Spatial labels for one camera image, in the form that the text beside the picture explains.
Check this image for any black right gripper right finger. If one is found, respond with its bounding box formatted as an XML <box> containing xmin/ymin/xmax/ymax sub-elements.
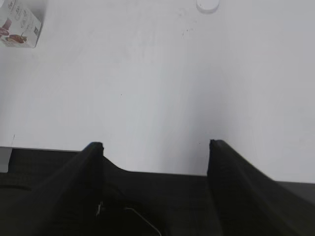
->
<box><xmin>207</xmin><ymin>140</ymin><xmax>315</xmax><ymax>236</ymax></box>

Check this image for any white bottle cap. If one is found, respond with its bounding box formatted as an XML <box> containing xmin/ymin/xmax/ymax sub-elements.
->
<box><xmin>196</xmin><ymin>0</ymin><xmax>220</xmax><ymax>14</ymax></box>

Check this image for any white strawberry drink bottle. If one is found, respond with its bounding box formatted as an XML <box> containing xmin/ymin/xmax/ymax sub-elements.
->
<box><xmin>0</xmin><ymin>0</ymin><xmax>48</xmax><ymax>48</ymax></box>

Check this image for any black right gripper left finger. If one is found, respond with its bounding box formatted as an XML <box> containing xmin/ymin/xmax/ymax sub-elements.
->
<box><xmin>0</xmin><ymin>142</ymin><xmax>103</xmax><ymax>236</ymax></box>

